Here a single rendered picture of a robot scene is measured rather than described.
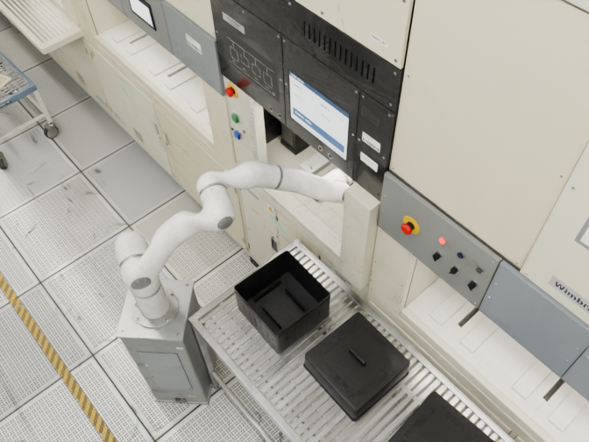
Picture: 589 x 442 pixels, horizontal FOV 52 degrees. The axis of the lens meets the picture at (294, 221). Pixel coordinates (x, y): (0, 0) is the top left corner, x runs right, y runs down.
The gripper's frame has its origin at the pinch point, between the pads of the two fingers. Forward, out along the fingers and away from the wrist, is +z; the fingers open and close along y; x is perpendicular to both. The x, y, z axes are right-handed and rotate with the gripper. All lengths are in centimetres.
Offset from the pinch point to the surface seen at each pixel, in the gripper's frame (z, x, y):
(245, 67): -31, 35, -41
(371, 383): -54, -34, 61
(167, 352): -104, -59, -9
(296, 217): -28.6, -32.9, -15.5
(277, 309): -60, -43, 11
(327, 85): -28, 53, 2
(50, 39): -58, -40, -213
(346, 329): -47, -34, 39
